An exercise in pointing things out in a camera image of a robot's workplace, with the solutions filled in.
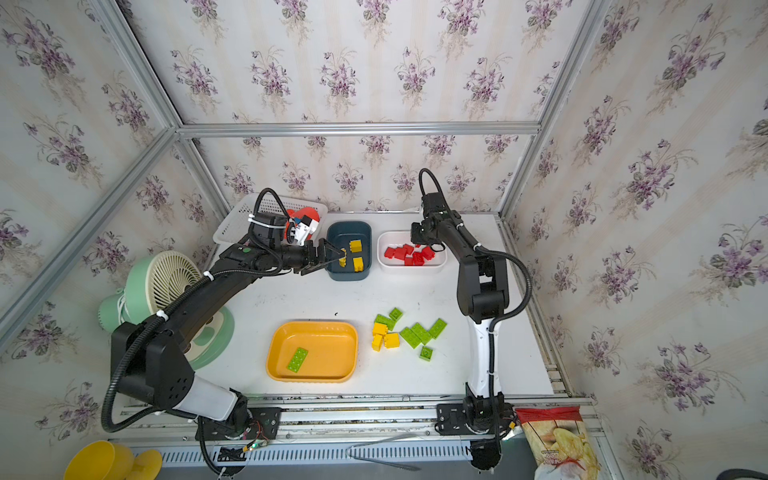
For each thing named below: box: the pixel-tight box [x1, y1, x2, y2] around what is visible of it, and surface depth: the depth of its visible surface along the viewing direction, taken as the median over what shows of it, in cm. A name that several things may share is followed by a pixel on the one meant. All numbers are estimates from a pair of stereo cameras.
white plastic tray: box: [376, 230, 448, 274], surface depth 108 cm
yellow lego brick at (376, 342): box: [371, 334, 383, 353], surface depth 86 cm
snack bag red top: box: [516, 406, 601, 480], surface depth 67 cm
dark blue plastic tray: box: [327, 221, 373, 281], surface depth 109 cm
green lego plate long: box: [399, 327, 421, 349], surface depth 90 cm
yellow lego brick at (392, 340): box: [384, 333, 401, 349], surface depth 88 cm
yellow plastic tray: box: [266, 320, 359, 383], surface depth 87 cm
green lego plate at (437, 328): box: [427, 318, 448, 340], surface depth 90 cm
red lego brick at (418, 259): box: [412, 252, 425, 266], surface depth 106 cm
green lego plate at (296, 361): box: [286, 347, 309, 373], surface depth 84 cm
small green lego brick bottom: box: [419, 346, 434, 362], surface depth 86 cm
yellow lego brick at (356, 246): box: [349, 240, 363, 253], surface depth 110 cm
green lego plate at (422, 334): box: [410, 322, 433, 345], surface depth 90 cm
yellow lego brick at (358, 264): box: [353, 257, 364, 272], surface depth 103 cm
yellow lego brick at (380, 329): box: [372, 322, 388, 335], surface depth 90 cm
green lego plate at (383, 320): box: [374, 314, 397, 331], surface depth 92 cm
